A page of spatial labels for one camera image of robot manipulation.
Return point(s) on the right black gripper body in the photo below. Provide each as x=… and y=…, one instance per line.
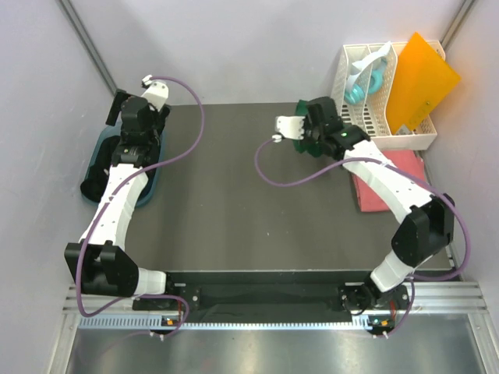
x=312, y=134

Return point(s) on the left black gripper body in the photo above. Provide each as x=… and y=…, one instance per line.
x=158, y=118

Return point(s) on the green t shirt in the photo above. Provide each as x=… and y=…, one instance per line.
x=302, y=146

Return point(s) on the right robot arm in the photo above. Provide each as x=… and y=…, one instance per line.
x=426, y=221

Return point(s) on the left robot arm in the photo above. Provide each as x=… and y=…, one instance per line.
x=98, y=261

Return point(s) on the white perforated file organizer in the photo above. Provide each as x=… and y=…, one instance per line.
x=370, y=114

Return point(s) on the black t shirt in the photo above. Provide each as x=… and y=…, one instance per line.
x=96, y=178

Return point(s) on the pink folded t shirt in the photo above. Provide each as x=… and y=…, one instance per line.
x=368, y=201

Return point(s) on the orange plastic folder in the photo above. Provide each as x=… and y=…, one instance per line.
x=422, y=80

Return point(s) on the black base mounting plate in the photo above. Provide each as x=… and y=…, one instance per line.
x=278, y=296

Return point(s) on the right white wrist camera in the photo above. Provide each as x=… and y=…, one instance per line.
x=289, y=127

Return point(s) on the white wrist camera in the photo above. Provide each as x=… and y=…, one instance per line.
x=289, y=127
x=155, y=92

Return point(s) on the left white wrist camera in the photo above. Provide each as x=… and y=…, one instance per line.
x=155, y=92

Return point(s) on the grey slotted cable duct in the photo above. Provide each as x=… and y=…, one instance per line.
x=123, y=322

